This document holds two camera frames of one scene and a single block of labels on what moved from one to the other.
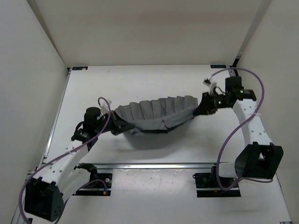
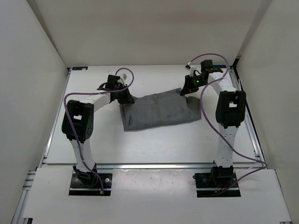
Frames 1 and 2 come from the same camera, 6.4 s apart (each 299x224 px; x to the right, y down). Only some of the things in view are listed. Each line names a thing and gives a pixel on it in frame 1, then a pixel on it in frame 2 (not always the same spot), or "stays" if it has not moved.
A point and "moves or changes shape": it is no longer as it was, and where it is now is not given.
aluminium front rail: [153, 166] stays
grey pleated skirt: [157, 115] moves or changes shape
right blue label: [223, 66] stays
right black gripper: [205, 107] -> [188, 87]
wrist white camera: [104, 106] -> [123, 76]
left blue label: [80, 68] stays
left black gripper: [119, 125] -> [128, 98]
